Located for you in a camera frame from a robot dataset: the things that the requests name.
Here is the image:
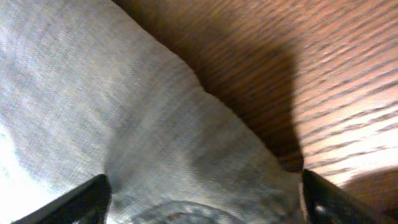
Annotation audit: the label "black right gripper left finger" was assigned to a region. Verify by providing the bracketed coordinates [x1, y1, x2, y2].
[13, 174, 111, 224]

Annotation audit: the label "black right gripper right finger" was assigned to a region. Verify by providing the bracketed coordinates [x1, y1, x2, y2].
[302, 169, 386, 224]

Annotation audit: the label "light blue jeans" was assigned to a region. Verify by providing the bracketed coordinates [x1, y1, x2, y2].
[1, 0, 304, 223]

